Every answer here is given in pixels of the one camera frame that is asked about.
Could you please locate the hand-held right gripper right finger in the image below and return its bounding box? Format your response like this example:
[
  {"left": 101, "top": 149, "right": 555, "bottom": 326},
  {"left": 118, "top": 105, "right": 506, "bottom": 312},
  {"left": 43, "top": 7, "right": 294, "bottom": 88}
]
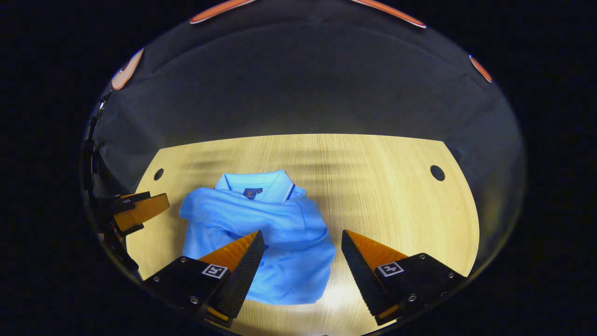
[{"left": 341, "top": 229, "right": 468, "bottom": 327}]

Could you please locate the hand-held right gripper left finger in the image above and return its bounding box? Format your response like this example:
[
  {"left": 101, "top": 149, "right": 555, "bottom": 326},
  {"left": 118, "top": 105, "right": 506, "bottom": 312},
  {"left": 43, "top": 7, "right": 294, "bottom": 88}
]
[{"left": 142, "top": 230, "right": 266, "bottom": 328}]

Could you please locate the light blue T-shirt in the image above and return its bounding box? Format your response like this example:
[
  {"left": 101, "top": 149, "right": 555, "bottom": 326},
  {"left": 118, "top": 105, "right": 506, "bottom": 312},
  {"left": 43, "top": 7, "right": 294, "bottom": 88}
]
[{"left": 179, "top": 169, "right": 337, "bottom": 307}]

